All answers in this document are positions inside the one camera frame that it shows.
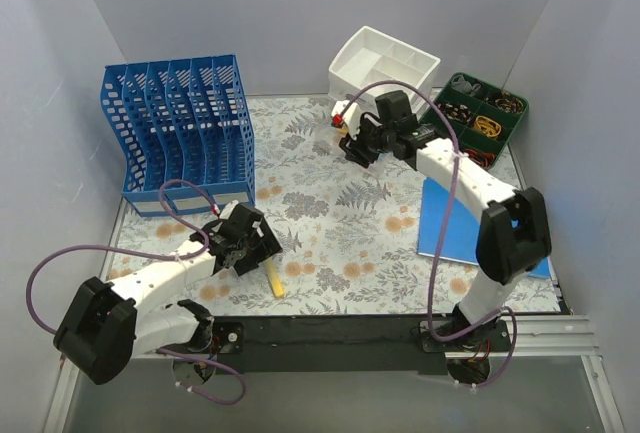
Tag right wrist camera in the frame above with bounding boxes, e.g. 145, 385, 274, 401
331, 100, 363, 138

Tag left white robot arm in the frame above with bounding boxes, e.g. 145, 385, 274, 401
53, 202, 283, 385

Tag blue plastic file rack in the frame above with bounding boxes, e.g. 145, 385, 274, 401
100, 54, 256, 217

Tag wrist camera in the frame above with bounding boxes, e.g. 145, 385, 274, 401
331, 100, 363, 138
212, 200, 240, 220

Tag blue notebook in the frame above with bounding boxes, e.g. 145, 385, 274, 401
417, 178, 552, 285

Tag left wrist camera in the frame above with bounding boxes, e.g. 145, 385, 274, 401
212, 200, 240, 220

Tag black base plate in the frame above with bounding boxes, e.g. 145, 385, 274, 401
155, 313, 516, 377

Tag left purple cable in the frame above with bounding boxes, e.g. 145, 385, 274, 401
25, 178, 247, 407

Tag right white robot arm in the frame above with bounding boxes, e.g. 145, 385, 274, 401
332, 90, 551, 351

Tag white drawer organizer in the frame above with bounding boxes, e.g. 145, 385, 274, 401
328, 26, 441, 101

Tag yellow highlighter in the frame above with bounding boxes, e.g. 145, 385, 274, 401
265, 258, 285, 298

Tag aluminium frame rail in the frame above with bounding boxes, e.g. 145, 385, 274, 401
45, 315, 625, 432

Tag green compartment tray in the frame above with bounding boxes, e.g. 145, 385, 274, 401
421, 72, 529, 170

